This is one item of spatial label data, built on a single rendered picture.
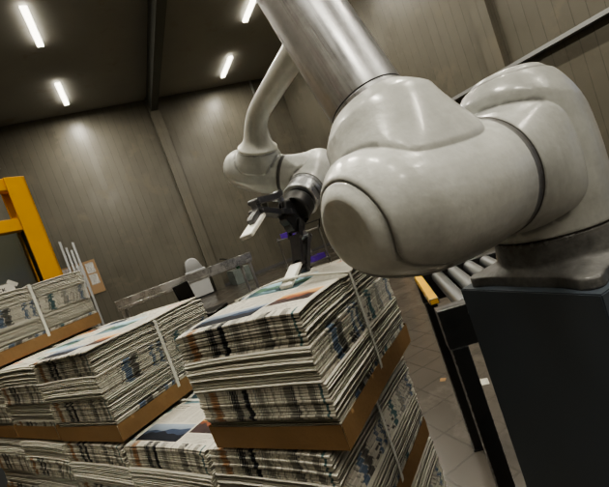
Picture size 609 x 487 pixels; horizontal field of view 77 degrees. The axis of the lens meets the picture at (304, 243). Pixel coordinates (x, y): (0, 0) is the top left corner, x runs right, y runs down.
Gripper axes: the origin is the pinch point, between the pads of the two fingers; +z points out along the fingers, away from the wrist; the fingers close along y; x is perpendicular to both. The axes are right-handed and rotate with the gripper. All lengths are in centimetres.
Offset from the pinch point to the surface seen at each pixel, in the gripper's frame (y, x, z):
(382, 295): 21.3, -13.1, -6.9
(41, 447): 21, 92, 29
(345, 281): 8.8, -12.9, 1.2
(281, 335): 2.7, -8.9, 17.8
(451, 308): 52, -17, -30
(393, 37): 105, 136, -896
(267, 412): 12.9, -1.3, 24.1
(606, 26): 191, -167, -620
